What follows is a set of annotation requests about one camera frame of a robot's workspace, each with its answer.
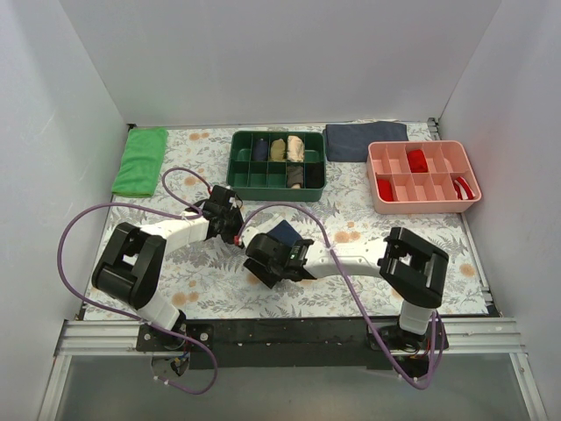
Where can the pink divided organizer tray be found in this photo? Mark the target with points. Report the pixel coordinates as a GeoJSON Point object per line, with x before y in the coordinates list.
{"type": "Point", "coordinates": [425, 193]}

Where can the rolled red underwear top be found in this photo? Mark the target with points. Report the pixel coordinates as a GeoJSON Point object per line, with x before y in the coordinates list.
{"type": "Point", "coordinates": [417, 162]}

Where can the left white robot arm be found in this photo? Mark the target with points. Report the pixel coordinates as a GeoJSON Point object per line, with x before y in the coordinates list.
{"type": "Point", "coordinates": [130, 265]}

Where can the rolled red underwear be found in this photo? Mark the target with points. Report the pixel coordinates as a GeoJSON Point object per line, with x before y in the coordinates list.
{"type": "Point", "coordinates": [385, 190]}
{"type": "Point", "coordinates": [417, 162]}

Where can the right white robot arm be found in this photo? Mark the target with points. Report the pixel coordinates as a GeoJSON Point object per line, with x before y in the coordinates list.
{"type": "Point", "coordinates": [411, 265]}

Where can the aluminium frame rail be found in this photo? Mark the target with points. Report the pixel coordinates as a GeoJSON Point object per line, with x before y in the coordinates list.
{"type": "Point", "coordinates": [461, 336]}

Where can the rolled cream underwear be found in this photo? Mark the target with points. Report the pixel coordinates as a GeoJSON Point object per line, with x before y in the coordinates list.
{"type": "Point", "coordinates": [295, 149]}

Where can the red white striped underwear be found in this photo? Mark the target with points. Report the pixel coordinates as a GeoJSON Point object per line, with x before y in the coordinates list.
{"type": "Point", "coordinates": [462, 188]}

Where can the rolled black underwear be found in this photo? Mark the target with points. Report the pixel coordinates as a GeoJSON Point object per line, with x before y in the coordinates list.
{"type": "Point", "coordinates": [314, 175]}

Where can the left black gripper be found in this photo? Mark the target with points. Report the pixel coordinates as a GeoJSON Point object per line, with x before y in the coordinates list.
{"type": "Point", "coordinates": [232, 224]}

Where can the rolled red underwear left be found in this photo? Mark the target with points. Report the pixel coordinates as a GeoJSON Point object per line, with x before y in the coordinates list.
{"type": "Point", "coordinates": [385, 190]}

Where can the navy white-trimmed underwear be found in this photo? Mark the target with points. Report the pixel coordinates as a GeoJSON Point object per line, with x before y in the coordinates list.
{"type": "Point", "coordinates": [284, 234]}

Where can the green folded towel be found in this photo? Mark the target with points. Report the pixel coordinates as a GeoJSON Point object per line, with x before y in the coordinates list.
{"type": "Point", "coordinates": [139, 172]}

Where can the rolled tan underwear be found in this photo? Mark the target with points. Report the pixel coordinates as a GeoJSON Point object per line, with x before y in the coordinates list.
{"type": "Point", "coordinates": [277, 150]}

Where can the dark blue folded cloth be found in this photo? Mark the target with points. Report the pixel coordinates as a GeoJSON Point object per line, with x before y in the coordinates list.
{"type": "Point", "coordinates": [350, 142]}

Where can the rolled navy underwear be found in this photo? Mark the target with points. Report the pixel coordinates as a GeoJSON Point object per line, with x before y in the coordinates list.
{"type": "Point", "coordinates": [259, 150]}

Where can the floral table mat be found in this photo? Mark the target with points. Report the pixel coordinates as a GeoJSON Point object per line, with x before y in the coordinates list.
{"type": "Point", "coordinates": [208, 280]}

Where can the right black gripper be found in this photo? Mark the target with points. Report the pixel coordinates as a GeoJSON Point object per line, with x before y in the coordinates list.
{"type": "Point", "coordinates": [261, 264]}

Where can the green divided organizer tray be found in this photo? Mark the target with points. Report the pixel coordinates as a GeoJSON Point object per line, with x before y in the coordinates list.
{"type": "Point", "coordinates": [267, 180]}

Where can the rolled grey brown underwear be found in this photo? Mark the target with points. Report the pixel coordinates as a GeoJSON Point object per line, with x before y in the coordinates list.
{"type": "Point", "coordinates": [295, 177]}

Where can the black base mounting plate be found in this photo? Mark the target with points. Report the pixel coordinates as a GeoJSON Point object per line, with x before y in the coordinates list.
{"type": "Point", "coordinates": [286, 342]}

